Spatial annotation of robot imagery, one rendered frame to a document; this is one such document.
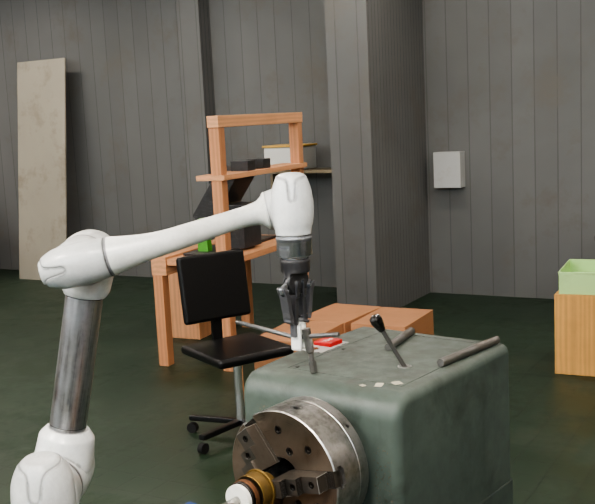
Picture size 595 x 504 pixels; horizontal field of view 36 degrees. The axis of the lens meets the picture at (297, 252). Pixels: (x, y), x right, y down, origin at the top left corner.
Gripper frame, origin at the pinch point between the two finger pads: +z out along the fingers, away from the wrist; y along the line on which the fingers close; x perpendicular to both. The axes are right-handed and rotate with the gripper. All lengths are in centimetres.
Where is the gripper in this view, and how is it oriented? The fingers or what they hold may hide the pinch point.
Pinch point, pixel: (298, 336)
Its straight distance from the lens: 236.0
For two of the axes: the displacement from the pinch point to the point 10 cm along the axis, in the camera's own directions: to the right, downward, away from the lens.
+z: 0.5, 9.9, 1.5
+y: -6.2, 1.4, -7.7
